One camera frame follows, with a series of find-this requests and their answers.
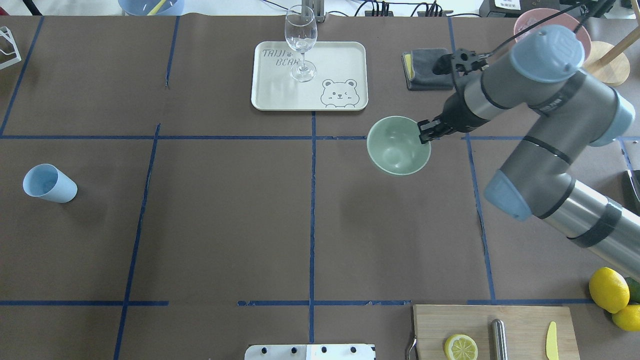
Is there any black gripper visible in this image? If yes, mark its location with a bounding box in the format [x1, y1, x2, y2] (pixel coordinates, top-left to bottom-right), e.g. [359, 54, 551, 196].
[417, 48, 488, 145]

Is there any light green bowl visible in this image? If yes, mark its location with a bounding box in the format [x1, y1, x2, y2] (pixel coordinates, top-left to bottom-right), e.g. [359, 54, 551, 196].
[366, 115, 432, 176]

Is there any light blue plastic cup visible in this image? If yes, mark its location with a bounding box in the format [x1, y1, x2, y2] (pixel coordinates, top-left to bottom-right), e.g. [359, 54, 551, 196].
[22, 163, 78, 204]

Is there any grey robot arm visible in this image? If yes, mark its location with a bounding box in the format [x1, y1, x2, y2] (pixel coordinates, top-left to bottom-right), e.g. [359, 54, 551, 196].
[417, 24, 640, 280]

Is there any pink bowl of ice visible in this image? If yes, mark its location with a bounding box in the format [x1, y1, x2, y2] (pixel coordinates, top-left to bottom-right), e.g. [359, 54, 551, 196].
[513, 7, 592, 59]

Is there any blue bowl with fork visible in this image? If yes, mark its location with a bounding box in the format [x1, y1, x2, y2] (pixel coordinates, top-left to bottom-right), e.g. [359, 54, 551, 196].
[118, 0, 185, 16]

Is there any cream bear print tray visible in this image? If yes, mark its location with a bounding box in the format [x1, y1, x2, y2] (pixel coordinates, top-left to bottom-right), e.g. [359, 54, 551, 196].
[251, 41, 370, 111]

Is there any clear wine glass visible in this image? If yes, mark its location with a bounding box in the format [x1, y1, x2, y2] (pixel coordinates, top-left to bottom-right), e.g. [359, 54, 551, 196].
[285, 4, 318, 83]

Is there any wooden round stand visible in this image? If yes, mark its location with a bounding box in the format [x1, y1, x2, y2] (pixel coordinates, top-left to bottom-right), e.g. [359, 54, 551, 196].
[583, 26, 640, 87]

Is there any black metal scoop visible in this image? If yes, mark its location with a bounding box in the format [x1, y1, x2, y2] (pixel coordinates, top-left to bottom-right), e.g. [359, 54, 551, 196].
[622, 170, 640, 215]

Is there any lemon half slice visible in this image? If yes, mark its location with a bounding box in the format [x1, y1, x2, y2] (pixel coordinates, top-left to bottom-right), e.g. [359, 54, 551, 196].
[443, 333, 479, 360]

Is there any wooden cutting board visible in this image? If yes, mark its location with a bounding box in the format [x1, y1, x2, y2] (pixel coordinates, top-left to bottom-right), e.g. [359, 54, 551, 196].
[413, 304, 581, 360]

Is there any yellow lemon rear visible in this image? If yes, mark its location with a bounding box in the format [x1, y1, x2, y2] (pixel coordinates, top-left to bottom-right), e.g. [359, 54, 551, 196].
[589, 267, 630, 314]

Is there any yellow lemon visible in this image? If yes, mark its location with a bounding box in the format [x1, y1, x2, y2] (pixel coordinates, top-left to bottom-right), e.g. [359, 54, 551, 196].
[589, 267, 630, 314]
[611, 304, 640, 332]

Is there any yellow plastic knife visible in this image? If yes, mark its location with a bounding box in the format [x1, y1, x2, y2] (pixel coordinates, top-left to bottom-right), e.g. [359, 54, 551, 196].
[545, 321, 559, 360]

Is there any green avocado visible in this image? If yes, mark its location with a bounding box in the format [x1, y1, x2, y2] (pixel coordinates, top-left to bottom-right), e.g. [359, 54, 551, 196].
[624, 276, 640, 304]

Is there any yellow lemon front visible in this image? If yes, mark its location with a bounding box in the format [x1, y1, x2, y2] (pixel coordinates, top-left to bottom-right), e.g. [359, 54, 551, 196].
[611, 304, 640, 332]

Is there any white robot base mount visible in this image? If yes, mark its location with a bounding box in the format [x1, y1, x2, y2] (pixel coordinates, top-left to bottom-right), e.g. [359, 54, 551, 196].
[244, 343, 377, 360]

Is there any white wire cup rack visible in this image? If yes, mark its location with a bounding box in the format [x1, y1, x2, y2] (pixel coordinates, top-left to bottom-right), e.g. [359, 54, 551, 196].
[0, 26, 22, 69]

